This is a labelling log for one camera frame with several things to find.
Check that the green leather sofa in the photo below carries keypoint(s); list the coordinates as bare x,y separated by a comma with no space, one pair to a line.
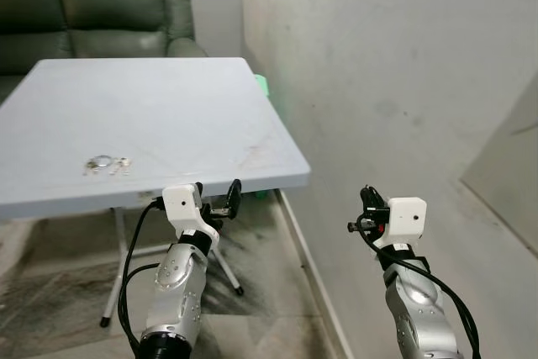
101,6

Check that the silver key bunch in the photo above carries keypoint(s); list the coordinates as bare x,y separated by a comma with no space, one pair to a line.
120,164

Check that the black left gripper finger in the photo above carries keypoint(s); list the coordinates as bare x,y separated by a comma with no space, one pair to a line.
200,192
234,197

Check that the grey door panel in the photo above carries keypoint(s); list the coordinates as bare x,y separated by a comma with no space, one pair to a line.
504,174

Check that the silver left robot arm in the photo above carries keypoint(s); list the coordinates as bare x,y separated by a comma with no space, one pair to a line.
172,292

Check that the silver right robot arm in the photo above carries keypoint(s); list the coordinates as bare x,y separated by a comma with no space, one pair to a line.
420,317

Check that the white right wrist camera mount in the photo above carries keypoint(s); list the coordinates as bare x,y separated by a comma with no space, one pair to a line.
403,218

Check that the white folding table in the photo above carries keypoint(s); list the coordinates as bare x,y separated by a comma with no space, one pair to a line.
151,115

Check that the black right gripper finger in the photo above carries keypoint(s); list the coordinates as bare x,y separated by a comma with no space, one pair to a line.
368,197

